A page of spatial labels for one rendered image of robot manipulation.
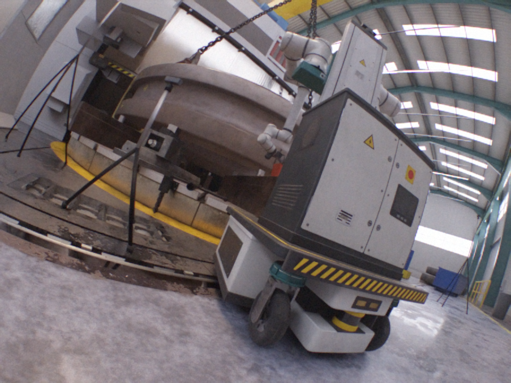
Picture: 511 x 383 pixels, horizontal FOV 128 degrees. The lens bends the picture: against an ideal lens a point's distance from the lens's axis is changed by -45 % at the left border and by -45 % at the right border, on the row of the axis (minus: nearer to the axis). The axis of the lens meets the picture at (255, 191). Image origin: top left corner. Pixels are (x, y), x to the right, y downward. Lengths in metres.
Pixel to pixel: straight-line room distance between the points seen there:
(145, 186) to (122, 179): 0.28
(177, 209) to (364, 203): 1.60
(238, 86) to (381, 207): 2.34
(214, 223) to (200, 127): 1.16
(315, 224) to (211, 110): 2.39
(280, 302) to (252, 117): 2.45
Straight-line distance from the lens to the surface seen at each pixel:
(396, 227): 0.90
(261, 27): 9.06
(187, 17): 6.20
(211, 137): 2.60
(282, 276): 0.62
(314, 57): 1.50
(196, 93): 3.04
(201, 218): 2.01
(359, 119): 0.78
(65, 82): 5.04
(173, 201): 2.03
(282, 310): 0.63
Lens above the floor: 0.37
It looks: 4 degrees up
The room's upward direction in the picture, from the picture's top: 23 degrees clockwise
